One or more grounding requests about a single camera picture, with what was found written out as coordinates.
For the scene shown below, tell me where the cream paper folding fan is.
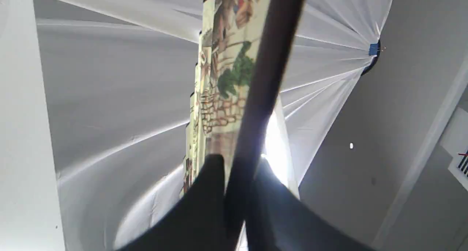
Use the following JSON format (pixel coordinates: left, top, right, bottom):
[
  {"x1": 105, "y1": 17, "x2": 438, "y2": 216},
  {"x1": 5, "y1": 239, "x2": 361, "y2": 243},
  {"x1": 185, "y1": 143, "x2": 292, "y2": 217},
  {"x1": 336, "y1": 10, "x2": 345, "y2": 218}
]
[{"x1": 179, "y1": 0, "x2": 307, "y2": 240}]

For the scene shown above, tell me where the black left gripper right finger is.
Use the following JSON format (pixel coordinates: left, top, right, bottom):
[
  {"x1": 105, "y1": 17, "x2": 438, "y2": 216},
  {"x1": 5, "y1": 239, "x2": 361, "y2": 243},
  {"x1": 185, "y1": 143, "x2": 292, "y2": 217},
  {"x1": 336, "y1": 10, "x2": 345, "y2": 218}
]
[{"x1": 246, "y1": 160, "x2": 371, "y2": 251}]

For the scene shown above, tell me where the blue clip on curtain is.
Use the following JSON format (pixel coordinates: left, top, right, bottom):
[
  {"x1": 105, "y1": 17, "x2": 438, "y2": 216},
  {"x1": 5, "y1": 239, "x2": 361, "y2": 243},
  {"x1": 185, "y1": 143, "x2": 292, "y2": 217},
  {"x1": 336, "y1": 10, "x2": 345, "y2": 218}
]
[{"x1": 368, "y1": 40, "x2": 381, "y2": 56}]

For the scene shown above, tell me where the grey backdrop curtain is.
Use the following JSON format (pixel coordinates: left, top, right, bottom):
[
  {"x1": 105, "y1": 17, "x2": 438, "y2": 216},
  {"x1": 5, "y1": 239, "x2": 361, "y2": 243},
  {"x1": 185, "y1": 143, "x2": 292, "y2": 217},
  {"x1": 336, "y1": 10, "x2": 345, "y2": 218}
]
[{"x1": 33, "y1": 0, "x2": 393, "y2": 251}]

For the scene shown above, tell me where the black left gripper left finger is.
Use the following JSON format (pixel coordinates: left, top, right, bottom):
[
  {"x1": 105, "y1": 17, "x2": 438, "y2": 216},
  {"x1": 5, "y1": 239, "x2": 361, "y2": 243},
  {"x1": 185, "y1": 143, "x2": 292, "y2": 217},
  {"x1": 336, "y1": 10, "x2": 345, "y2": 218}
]
[{"x1": 121, "y1": 154, "x2": 236, "y2": 251}]

